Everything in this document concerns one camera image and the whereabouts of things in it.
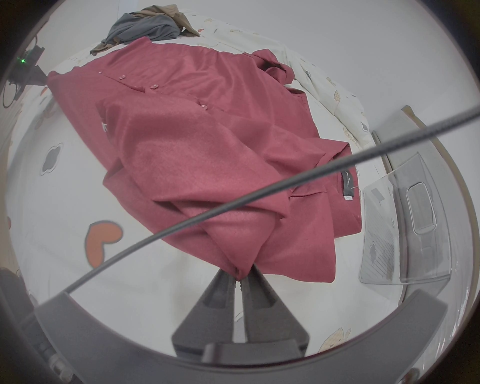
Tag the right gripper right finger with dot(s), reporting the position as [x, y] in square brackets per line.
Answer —
[270, 318]

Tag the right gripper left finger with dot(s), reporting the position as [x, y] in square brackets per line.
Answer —
[213, 318]

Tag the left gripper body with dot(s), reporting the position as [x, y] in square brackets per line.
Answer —
[30, 75]

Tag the red shirt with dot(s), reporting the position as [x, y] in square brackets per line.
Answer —
[187, 150]

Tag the bed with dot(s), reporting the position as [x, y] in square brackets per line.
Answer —
[150, 300]

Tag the grey garment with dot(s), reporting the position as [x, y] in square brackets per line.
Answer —
[146, 28]

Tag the clear plastic box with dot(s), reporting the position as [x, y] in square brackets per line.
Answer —
[378, 232]

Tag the brown garment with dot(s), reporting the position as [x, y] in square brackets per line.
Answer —
[180, 15]

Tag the white printed quilt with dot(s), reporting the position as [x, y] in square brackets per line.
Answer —
[330, 90]

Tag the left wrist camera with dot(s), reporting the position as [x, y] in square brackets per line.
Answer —
[30, 55]

